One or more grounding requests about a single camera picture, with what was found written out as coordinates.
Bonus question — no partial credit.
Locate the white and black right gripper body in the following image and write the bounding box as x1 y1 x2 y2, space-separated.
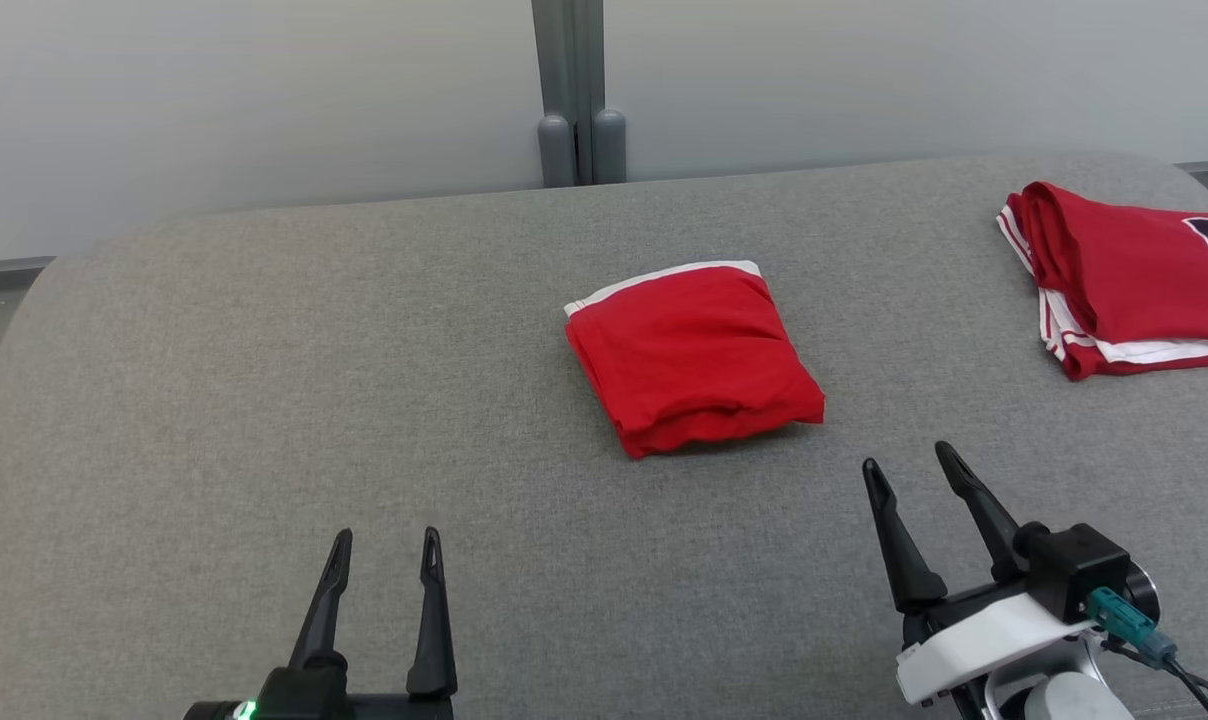
896 580 1100 706

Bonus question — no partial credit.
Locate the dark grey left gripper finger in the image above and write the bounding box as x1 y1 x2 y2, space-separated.
289 528 353 671
407 527 458 698

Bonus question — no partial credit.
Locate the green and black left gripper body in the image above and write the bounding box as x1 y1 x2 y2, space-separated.
349 695 455 720

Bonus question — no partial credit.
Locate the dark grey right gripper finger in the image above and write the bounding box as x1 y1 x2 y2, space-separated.
934 441 1027 583
862 458 948 614

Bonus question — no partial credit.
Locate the red shirt with white trim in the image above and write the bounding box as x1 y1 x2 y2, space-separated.
564 260 827 461

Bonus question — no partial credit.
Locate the red jersey with dark lettering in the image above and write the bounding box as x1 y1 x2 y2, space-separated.
997 181 1208 382

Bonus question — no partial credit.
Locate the black cable with teal connector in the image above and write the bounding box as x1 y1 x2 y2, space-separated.
1086 587 1208 716

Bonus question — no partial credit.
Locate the grey partition post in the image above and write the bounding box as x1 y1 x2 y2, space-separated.
531 0 628 188

